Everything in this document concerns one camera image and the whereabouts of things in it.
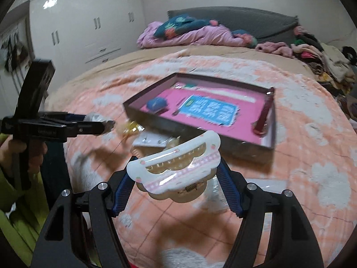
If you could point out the small clear plastic packet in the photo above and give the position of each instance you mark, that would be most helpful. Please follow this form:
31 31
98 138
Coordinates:
220 198

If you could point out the dark hairpin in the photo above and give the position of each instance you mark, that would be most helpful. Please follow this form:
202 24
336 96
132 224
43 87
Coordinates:
178 108

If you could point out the pink printed sheet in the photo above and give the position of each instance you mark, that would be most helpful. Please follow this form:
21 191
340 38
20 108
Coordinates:
242 128

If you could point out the white earring card packet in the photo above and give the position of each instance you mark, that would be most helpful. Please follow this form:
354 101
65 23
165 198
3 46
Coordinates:
150 141

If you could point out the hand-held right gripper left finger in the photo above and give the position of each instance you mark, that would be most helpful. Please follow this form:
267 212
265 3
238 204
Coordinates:
121 198

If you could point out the white wardrobe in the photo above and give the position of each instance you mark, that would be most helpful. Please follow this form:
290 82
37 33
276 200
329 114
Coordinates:
83 19

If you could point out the white hair claw clip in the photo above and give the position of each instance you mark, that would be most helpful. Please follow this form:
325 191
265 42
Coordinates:
173 159

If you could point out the red hair clip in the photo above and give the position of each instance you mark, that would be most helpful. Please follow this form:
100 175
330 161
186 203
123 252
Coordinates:
265 111

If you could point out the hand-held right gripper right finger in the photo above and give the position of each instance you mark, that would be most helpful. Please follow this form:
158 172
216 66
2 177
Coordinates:
230 189

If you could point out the yellow bangles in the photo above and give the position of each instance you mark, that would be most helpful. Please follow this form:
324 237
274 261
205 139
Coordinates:
131 128

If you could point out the pink quilt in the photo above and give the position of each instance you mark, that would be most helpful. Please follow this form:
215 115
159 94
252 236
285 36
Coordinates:
200 36

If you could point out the teal floral blanket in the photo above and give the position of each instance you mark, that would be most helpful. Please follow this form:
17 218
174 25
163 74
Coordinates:
173 26

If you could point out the person's left hand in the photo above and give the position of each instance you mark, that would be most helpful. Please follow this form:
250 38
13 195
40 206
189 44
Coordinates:
11 153

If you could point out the beige bed sheet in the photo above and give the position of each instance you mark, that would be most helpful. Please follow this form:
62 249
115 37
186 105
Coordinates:
125 58

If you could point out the pink fluffy garment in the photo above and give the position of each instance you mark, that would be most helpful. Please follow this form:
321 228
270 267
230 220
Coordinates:
274 47

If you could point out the pile of clothes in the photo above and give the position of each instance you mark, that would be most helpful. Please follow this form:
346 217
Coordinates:
329 58

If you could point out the small blue box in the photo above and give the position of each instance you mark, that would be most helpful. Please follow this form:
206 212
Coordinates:
156 104

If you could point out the person's left forearm green sleeve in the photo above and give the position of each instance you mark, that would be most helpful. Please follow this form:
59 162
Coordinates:
16 229

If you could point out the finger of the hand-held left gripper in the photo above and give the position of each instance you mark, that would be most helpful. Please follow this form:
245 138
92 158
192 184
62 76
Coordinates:
89 128
69 116

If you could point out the grey shallow cardboard box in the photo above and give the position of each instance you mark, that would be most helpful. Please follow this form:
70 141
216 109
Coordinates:
167 122

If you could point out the hanging dark bags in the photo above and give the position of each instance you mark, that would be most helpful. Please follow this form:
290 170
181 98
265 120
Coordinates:
14 50

